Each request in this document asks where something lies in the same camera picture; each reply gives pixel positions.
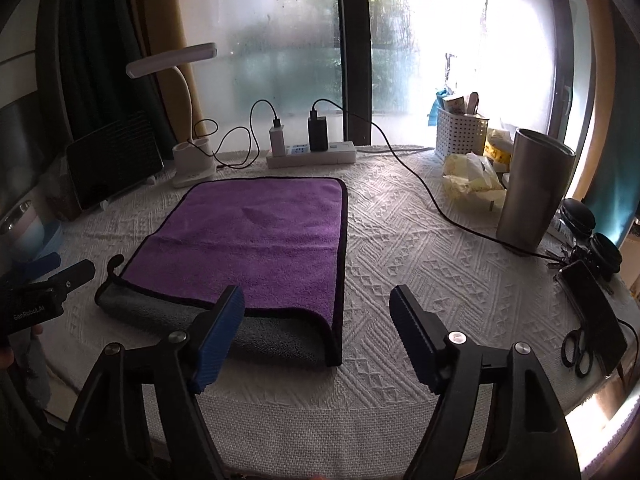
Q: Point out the purple grey microfiber towel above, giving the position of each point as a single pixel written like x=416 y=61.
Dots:
x=281 y=240

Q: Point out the black round headphones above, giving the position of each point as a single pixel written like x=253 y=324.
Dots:
x=597 y=251

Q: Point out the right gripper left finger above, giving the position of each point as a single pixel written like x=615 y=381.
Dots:
x=109 y=422

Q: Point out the yellow curtain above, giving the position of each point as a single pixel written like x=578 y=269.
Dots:
x=167 y=60

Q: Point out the black scissors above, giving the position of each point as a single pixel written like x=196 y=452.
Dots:
x=576 y=352

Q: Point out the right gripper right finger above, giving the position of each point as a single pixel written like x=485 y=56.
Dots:
x=526 y=434

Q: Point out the white perforated basket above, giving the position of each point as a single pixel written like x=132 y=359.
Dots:
x=460 y=134

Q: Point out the dark teal curtain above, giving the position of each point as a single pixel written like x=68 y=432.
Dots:
x=82 y=50

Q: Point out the stainless steel tumbler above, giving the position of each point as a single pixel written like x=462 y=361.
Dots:
x=540 y=173

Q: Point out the black charger plug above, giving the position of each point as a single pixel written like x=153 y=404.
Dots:
x=317 y=132

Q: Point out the black tablet on stand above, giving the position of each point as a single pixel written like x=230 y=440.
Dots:
x=110 y=161

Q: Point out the white charger plug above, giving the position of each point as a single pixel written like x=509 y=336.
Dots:
x=276 y=135

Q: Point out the yellow tissue pack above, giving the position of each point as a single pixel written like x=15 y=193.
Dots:
x=471 y=182

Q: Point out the white textured tablecloth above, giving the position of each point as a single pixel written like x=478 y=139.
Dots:
x=365 y=418

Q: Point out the pink blue gradient cup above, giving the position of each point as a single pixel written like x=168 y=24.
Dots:
x=22 y=232

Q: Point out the blue round coaster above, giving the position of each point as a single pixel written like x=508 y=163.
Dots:
x=47 y=259

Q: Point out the white power strip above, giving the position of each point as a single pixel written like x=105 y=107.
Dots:
x=299 y=155

